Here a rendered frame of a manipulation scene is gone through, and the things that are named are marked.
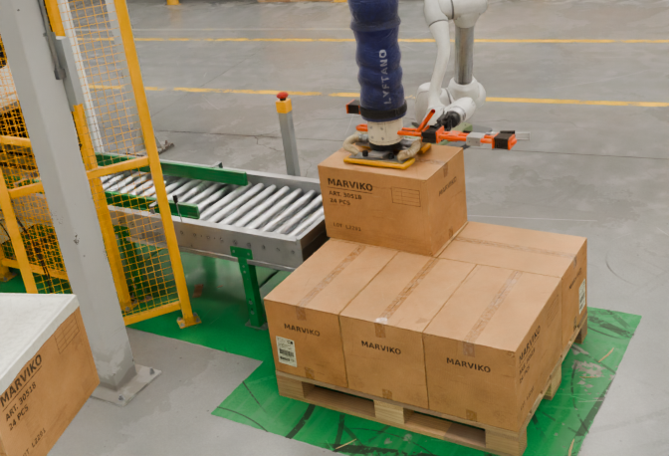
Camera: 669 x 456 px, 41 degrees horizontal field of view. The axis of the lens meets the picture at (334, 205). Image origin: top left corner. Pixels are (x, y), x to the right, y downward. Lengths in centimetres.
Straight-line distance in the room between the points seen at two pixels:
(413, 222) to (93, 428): 180
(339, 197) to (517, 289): 100
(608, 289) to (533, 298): 118
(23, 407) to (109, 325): 136
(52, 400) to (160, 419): 114
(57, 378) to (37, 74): 134
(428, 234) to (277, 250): 81
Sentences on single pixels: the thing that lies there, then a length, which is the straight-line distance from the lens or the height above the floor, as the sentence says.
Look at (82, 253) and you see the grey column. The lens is 430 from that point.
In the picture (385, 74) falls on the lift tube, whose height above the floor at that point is 139.
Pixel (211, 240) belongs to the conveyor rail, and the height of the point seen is 51.
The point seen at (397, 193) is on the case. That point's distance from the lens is 421.
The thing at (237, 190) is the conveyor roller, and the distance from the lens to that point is 525.
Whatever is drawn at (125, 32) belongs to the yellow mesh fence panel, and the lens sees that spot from 449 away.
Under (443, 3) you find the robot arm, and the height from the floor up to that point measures 155.
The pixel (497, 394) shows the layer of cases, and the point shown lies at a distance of 376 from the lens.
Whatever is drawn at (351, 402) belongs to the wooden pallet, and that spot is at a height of 2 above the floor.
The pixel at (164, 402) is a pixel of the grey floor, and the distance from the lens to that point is 454.
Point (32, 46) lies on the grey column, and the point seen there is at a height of 177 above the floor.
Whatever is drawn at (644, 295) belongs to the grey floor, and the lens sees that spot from 502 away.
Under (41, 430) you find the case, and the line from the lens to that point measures 334.
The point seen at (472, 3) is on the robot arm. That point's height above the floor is 154.
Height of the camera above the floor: 261
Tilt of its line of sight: 25 degrees down
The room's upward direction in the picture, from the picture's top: 7 degrees counter-clockwise
